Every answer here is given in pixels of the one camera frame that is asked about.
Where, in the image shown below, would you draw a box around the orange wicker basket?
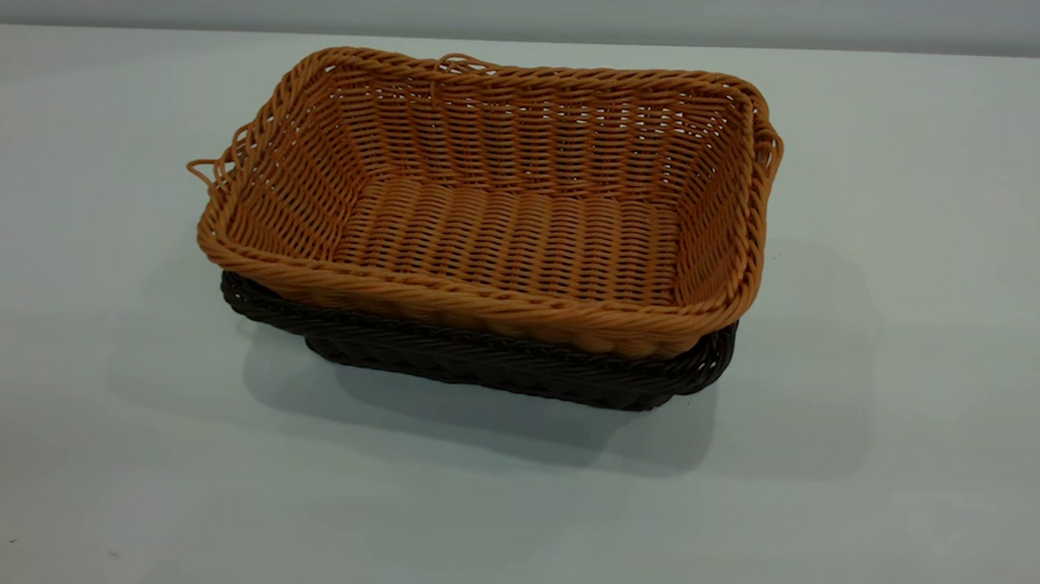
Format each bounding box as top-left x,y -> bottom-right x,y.
178,37 -> 789,367

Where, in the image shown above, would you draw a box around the black wicker basket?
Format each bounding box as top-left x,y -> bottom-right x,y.
214,269 -> 740,417

